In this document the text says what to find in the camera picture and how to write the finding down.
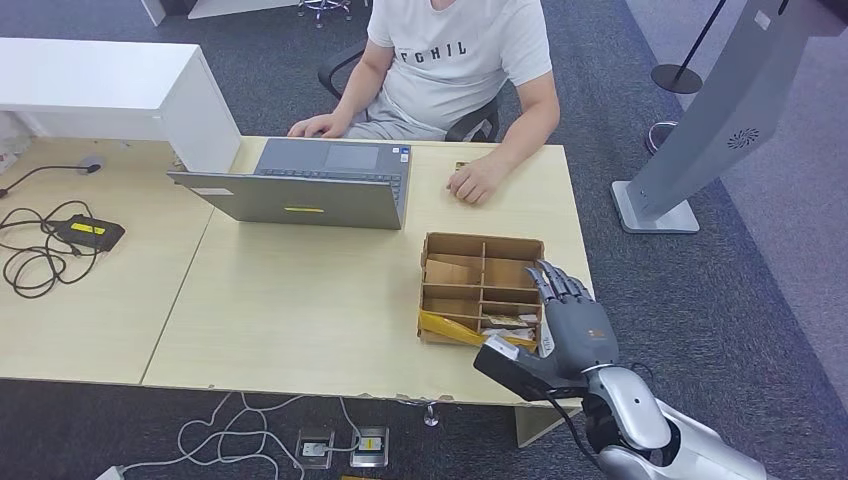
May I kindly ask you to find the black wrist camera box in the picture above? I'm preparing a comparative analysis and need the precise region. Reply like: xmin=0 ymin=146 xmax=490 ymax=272
xmin=472 ymin=335 xmax=588 ymax=403

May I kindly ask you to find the pale desk leg panel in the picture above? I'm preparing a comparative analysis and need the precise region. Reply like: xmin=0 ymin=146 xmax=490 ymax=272
xmin=515 ymin=405 xmax=584 ymax=450

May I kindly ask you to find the short white floor cable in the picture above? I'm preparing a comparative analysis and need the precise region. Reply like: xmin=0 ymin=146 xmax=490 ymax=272
xmin=339 ymin=397 xmax=364 ymax=455

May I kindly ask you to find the black stanchion post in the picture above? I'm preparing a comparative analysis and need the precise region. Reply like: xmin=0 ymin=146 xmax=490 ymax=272
xmin=650 ymin=0 xmax=729 ymax=95

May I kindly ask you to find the black office chair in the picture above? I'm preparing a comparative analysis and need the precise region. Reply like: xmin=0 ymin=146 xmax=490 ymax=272
xmin=317 ymin=40 xmax=501 ymax=144

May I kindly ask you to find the person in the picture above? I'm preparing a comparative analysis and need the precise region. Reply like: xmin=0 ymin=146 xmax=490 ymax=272
xmin=288 ymin=0 xmax=562 ymax=205

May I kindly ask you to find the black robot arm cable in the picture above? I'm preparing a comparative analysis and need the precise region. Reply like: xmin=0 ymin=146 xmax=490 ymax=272
xmin=546 ymin=396 xmax=603 ymax=466

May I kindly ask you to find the white furniture panel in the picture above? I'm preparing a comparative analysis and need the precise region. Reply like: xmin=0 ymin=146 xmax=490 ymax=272
xmin=142 ymin=0 xmax=301 ymax=28

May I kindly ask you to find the cardboard divider box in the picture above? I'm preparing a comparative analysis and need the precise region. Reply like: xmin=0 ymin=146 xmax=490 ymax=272
xmin=417 ymin=231 xmax=546 ymax=352

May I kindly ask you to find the person's left hand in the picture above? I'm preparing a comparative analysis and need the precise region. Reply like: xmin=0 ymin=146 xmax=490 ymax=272
xmin=447 ymin=155 xmax=508 ymax=205

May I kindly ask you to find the black gooseneck microphone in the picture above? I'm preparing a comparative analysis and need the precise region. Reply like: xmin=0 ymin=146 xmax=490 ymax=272
xmin=0 ymin=162 xmax=104 ymax=200

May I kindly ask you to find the grey kiosk stand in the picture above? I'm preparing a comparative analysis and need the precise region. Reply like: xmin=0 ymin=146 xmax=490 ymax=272
xmin=609 ymin=0 xmax=848 ymax=235

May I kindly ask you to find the black adapter cable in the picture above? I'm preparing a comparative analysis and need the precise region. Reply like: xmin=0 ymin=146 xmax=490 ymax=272
xmin=0 ymin=200 xmax=107 ymax=299

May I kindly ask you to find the black power adapter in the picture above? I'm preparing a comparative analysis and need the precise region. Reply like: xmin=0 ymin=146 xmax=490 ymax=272
xmin=56 ymin=214 xmax=127 ymax=253

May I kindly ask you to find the long white floor cable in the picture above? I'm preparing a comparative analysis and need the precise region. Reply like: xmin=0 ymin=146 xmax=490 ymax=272
xmin=122 ymin=392 xmax=313 ymax=480

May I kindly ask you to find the metal floor socket box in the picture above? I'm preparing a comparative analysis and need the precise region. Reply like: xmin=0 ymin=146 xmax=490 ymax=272
xmin=349 ymin=426 xmax=391 ymax=470
xmin=294 ymin=428 xmax=337 ymax=472

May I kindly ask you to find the round metal ring base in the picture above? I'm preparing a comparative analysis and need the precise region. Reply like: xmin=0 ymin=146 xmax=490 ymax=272
xmin=645 ymin=121 xmax=680 ymax=156

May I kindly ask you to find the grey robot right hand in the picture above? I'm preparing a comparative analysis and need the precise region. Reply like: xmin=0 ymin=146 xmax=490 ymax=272
xmin=508 ymin=259 xmax=621 ymax=392

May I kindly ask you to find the person's right hand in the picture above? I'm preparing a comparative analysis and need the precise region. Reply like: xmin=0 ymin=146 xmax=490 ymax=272
xmin=288 ymin=114 xmax=350 ymax=140

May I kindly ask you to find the chrome stool base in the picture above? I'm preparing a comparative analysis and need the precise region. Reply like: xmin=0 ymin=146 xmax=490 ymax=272
xmin=296 ymin=0 xmax=356 ymax=29

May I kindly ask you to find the grey laptop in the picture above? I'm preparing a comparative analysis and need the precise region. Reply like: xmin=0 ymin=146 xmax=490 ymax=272
xmin=166 ymin=137 xmax=413 ymax=232

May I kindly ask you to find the white cabinet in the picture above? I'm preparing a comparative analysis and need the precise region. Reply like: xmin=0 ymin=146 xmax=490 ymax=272
xmin=0 ymin=38 xmax=242 ymax=175

